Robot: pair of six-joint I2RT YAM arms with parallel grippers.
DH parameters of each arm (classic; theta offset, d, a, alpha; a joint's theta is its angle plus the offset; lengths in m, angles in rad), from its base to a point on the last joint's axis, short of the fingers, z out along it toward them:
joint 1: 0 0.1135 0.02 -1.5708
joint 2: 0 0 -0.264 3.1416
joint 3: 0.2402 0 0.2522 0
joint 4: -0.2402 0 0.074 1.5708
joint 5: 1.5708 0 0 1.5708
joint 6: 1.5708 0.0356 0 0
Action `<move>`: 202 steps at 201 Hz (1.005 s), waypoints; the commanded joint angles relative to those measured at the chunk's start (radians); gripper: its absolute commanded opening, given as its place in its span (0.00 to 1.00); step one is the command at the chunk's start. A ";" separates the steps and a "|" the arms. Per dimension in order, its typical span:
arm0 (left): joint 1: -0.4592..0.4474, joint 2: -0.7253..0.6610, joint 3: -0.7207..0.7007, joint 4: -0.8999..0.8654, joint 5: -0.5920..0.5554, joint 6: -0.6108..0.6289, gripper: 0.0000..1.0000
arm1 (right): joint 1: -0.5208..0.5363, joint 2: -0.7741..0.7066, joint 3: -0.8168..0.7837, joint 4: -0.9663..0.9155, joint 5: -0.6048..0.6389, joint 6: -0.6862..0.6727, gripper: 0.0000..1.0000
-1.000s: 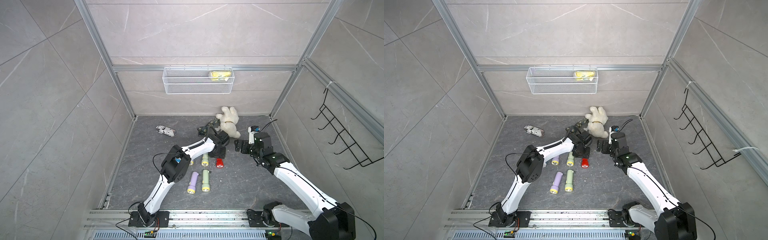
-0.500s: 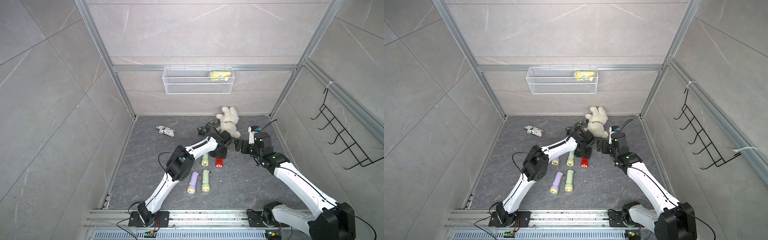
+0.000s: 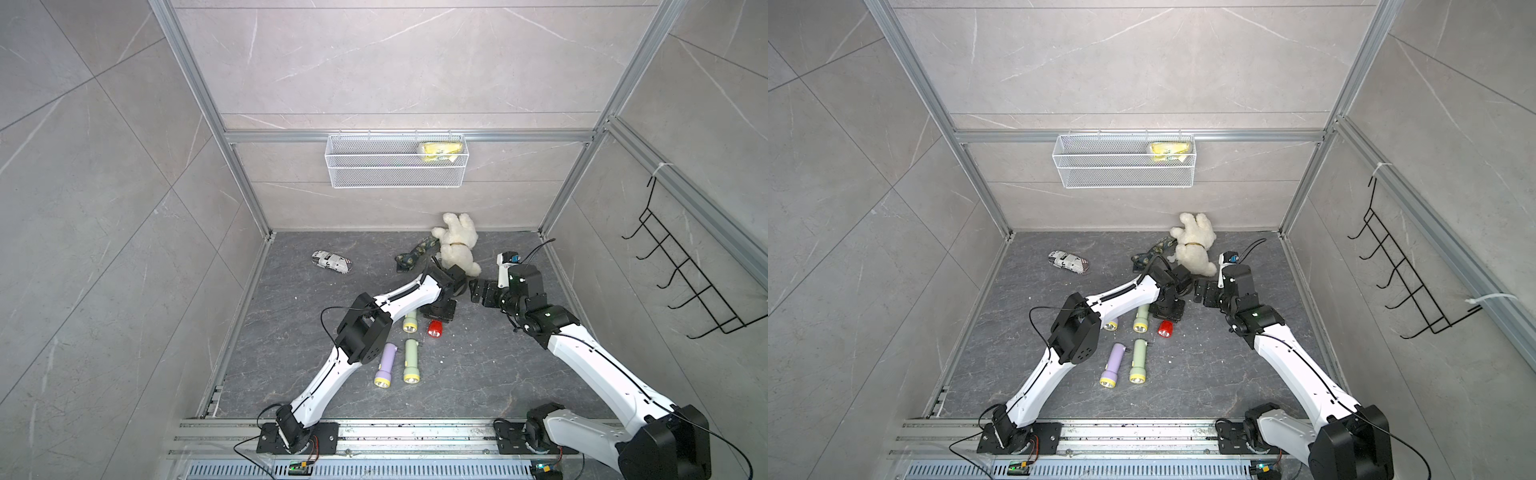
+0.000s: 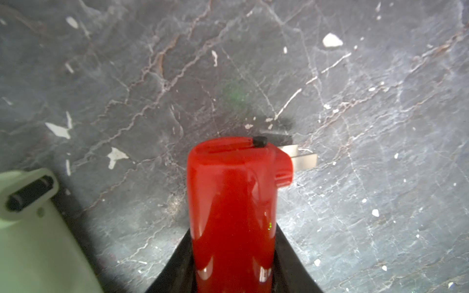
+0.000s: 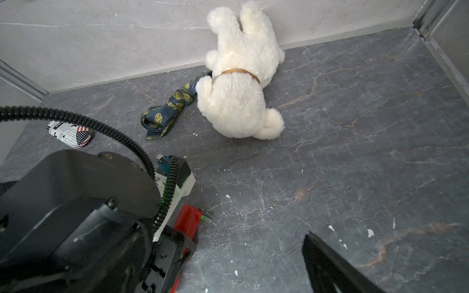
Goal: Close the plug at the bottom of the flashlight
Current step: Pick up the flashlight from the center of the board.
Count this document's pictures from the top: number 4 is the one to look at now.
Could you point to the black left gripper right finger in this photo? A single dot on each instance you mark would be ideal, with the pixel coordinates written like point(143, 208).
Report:
point(289, 274)

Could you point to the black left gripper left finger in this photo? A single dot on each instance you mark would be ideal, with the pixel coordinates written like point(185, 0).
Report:
point(178, 276)

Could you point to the green flashlight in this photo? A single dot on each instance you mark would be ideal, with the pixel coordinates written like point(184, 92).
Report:
point(39, 254)

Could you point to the red flashlight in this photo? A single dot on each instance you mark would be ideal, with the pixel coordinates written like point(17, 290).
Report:
point(232, 185)

